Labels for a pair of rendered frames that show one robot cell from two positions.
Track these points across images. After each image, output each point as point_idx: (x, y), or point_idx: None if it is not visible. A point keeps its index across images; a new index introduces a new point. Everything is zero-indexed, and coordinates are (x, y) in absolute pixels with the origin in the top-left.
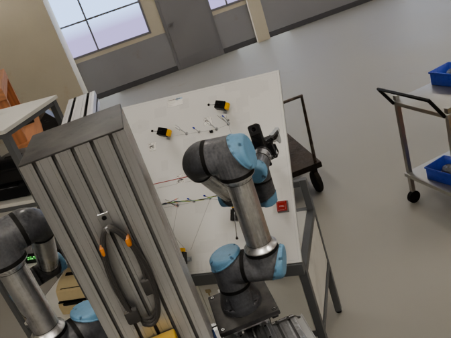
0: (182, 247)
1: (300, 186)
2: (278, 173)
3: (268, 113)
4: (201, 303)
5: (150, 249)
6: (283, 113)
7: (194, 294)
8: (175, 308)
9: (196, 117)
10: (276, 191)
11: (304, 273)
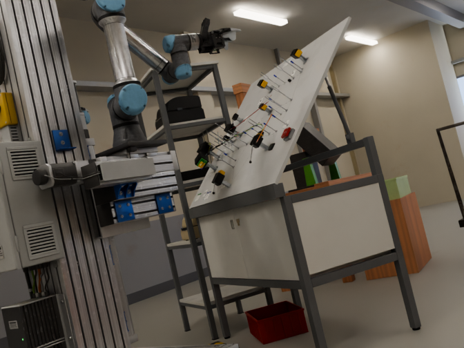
0: (232, 176)
1: (364, 144)
2: (303, 106)
3: (324, 56)
4: (64, 107)
5: (3, 32)
6: (332, 53)
7: (37, 81)
8: (12, 77)
9: (289, 72)
10: (293, 123)
11: (275, 196)
